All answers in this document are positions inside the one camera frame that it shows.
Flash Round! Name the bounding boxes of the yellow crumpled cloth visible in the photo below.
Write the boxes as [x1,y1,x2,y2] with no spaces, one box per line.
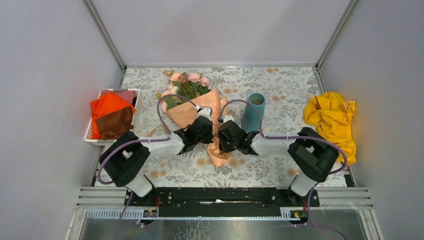
[303,92,357,165]

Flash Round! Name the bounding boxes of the brown cloth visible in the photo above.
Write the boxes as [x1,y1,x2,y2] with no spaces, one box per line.
[95,106,134,140]

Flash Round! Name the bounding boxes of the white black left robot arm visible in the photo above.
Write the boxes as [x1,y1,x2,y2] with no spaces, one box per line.
[97,116,214,206]

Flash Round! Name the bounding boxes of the floral patterned table mat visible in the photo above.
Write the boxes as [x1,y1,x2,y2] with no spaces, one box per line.
[121,66,320,188]

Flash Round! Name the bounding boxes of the pink cloth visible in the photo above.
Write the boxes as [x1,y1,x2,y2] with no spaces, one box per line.
[100,89,138,105]

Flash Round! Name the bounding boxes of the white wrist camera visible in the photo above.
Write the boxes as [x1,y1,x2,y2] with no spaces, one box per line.
[218,114,235,124]
[195,105,213,121]

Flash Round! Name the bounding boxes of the aluminium frame rail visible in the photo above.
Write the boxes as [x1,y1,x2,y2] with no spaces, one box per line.
[83,0,126,72]

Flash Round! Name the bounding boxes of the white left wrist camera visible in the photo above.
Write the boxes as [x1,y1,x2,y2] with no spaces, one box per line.
[195,105,213,121]

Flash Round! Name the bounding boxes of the teal cylindrical vase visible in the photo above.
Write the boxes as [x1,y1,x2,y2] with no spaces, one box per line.
[241,93,266,132]

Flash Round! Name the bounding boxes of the brown paper ribbon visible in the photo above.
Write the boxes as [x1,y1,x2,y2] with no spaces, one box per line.
[145,110,236,137]

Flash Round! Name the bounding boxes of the orange cloth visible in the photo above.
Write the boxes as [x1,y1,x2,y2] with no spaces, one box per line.
[90,93,136,140]

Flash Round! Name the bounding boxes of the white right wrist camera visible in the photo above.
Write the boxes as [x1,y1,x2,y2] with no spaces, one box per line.
[218,114,235,124]

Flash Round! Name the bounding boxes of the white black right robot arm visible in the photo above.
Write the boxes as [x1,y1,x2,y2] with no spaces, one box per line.
[218,120,340,206]

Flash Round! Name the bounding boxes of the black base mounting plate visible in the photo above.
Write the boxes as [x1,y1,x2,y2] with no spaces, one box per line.
[124,187,320,218]

